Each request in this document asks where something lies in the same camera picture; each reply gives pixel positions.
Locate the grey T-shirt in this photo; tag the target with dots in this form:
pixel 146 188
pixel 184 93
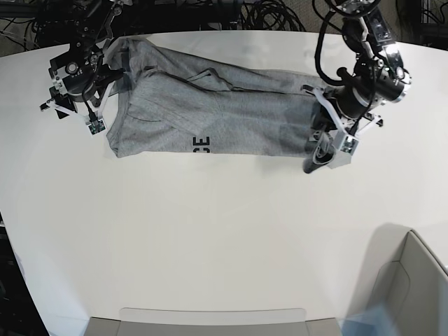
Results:
pixel 170 101

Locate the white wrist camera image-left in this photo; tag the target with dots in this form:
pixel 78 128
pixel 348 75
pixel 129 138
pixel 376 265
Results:
pixel 96 126

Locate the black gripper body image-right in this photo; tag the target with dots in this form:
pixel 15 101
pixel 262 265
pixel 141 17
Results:
pixel 343 109

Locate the grey bin right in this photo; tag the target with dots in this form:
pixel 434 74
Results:
pixel 410 295

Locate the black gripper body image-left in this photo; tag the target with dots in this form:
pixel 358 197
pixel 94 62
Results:
pixel 86 102

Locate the blue translucent object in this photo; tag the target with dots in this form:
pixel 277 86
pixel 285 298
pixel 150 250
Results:
pixel 372 321

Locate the grey tray bottom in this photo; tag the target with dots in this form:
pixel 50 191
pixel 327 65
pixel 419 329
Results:
pixel 133 321

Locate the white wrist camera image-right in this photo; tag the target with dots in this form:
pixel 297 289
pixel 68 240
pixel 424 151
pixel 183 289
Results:
pixel 344 146

